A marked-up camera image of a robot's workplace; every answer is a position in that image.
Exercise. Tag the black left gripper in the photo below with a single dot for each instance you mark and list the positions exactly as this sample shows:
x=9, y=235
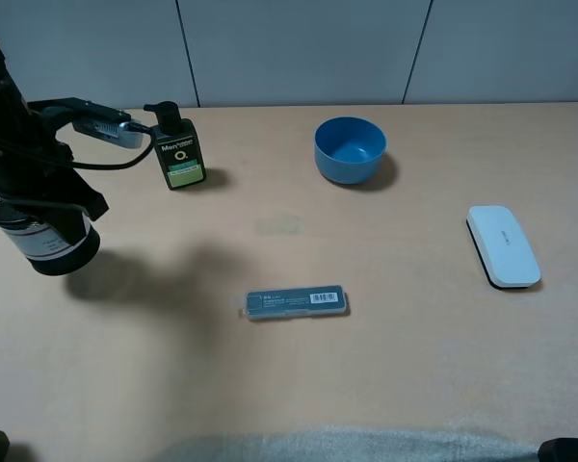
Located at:
x=39, y=172

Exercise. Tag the black mesh pen holder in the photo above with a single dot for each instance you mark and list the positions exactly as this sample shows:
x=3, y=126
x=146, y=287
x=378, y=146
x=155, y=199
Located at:
x=43, y=247

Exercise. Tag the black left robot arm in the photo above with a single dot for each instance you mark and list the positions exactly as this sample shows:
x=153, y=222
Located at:
x=40, y=182

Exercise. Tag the black right robot base corner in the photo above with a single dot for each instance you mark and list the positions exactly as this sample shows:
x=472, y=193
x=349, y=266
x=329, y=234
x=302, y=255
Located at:
x=559, y=450

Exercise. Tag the dark green pump bottle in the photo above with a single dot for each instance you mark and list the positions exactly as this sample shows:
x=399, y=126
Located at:
x=176, y=146

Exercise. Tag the grey plastic pencil lead case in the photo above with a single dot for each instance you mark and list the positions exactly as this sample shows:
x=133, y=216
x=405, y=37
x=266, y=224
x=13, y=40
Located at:
x=295, y=303

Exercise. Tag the blue plastic bowl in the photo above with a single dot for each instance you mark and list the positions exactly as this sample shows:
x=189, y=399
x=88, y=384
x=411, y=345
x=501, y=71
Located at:
x=348, y=150

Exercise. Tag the white whiteboard eraser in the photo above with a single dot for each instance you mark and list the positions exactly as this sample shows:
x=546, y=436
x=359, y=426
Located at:
x=508, y=259

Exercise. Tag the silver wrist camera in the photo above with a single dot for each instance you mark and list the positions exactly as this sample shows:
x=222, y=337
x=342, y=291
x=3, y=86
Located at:
x=118, y=134

